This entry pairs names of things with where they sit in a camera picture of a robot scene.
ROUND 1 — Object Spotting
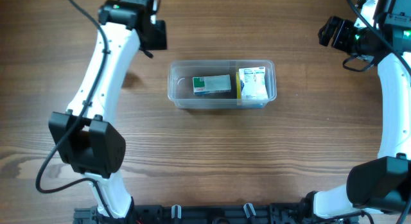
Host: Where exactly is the white green medicine box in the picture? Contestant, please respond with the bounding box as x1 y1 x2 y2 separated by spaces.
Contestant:
193 74 231 94

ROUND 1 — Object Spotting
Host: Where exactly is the green Zam-Buk box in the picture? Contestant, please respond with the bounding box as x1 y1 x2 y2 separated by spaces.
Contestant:
204 91 237 99

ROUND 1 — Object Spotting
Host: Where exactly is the left black cable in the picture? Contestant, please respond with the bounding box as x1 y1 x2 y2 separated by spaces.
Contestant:
35 0 113 220

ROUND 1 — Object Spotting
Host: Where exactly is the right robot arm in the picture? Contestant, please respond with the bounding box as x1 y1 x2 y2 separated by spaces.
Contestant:
301 0 410 223

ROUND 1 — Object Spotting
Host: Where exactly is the clear plastic container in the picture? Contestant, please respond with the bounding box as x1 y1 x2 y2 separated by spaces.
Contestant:
168 60 277 109

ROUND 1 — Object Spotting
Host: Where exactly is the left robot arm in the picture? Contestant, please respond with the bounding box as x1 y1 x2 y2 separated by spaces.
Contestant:
49 0 167 223

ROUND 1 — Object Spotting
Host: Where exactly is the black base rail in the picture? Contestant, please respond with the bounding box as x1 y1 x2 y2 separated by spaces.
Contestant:
73 202 358 224

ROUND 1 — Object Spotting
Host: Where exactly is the blue VapoDrops box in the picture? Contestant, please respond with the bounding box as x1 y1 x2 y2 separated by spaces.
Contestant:
234 71 267 108

